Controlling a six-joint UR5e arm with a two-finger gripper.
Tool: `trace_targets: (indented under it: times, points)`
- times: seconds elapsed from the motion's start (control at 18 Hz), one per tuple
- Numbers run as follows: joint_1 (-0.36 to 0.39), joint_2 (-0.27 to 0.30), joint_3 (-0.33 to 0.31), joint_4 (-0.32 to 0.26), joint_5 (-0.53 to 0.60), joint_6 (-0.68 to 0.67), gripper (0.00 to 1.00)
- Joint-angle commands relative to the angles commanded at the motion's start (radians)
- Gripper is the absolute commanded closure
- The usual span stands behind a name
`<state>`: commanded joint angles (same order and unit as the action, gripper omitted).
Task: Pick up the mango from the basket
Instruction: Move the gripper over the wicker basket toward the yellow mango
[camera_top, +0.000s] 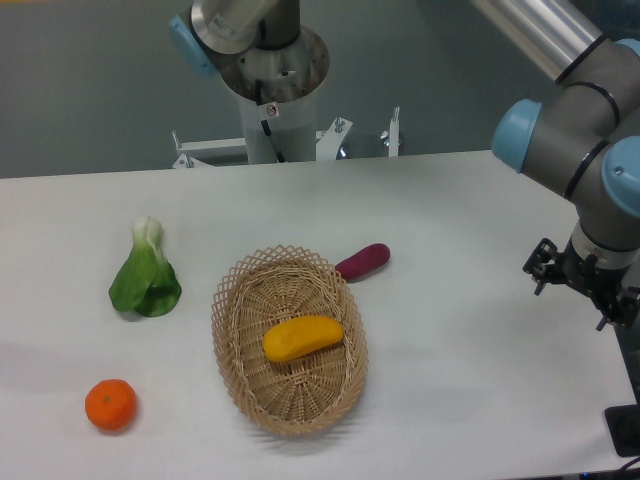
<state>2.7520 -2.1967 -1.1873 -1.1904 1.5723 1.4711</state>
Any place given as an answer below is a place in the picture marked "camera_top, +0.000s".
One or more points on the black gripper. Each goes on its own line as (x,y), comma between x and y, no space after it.
(593,270)

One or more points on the yellow mango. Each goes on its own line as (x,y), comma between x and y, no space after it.
(301,336)

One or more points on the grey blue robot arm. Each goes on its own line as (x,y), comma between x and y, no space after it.
(564,146)

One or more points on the woven wicker basket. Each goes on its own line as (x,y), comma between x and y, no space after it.
(267,288)

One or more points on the black device at table edge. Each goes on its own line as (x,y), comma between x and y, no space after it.
(623,426)

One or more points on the purple sweet potato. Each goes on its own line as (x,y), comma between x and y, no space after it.
(364,262)

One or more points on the green bok choy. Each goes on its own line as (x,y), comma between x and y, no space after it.
(146,283)

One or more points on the orange tangerine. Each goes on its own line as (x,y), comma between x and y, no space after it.
(111,405)

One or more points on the white metal mounting frame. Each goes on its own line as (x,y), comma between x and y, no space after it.
(330,145)

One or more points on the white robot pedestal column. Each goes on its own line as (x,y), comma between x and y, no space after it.
(276,94)

